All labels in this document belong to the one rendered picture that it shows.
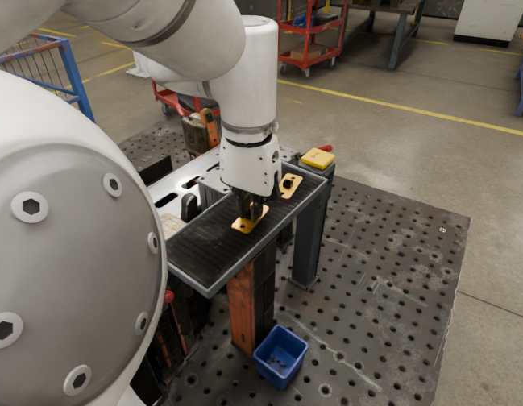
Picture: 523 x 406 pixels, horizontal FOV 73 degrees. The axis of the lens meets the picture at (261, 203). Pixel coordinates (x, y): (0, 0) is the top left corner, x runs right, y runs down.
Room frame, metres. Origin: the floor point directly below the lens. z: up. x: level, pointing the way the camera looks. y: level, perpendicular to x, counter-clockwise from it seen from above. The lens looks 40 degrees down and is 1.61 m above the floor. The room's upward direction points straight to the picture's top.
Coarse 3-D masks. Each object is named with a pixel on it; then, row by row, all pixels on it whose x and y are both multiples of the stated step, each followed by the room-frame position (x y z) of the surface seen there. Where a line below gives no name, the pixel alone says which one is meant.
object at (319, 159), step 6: (312, 150) 0.74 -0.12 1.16; (318, 150) 0.74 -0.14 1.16; (306, 156) 0.71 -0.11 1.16; (312, 156) 0.71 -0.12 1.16; (318, 156) 0.71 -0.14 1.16; (324, 156) 0.71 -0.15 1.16; (330, 156) 0.71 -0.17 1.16; (306, 162) 0.70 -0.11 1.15; (312, 162) 0.69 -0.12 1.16; (318, 162) 0.69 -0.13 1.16; (324, 162) 0.69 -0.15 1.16; (330, 162) 0.71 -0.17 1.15
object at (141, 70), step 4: (136, 52) 4.56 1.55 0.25; (136, 56) 4.57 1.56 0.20; (140, 56) 4.53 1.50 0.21; (144, 56) 4.54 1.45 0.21; (136, 60) 4.58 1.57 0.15; (140, 60) 4.54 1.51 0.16; (144, 60) 4.53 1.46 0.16; (136, 64) 4.58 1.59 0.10; (140, 64) 4.55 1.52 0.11; (144, 64) 4.52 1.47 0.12; (132, 68) 4.66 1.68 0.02; (136, 68) 4.50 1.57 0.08; (140, 68) 4.55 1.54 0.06; (144, 68) 4.52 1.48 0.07; (128, 72) 4.53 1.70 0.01; (132, 72) 4.51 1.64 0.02; (136, 72) 4.48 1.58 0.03; (140, 72) 4.51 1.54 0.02; (144, 72) 4.43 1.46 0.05; (140, 76) 4.42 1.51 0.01; (144, 76) 4.40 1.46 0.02; (148, 76) 4.42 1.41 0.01
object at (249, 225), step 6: (264, 210) 0.51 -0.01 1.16; (246, 216) 0.49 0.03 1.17; (234, 222) 0.48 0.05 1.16; (240, 222) 0.48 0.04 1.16; (246, 222) 0.48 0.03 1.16; (252, 222) 0.48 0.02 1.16; (234, 228) 0.47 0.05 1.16; (240, 228) 0.47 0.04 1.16; (246, 228) 0.47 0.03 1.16; (252, 228) 0.47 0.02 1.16
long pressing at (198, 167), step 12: (204, 156) 0.97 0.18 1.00; (216, 156) 0.97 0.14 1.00; (180, 168) 0.90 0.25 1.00; (192, 168) 0.90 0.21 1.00; (204, 168) 0.90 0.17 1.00; (168, 180) 0.84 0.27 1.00; (180, 180) 0.84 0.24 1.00; (156, 192) 0.78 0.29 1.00; (168, 192) 0.78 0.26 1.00; (180, 192) 0.78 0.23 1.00; (192, 192) 0.78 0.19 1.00; (168, 204) 0.73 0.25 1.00; (180, 204) 0.73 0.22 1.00; (180, 216) 0.68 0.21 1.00
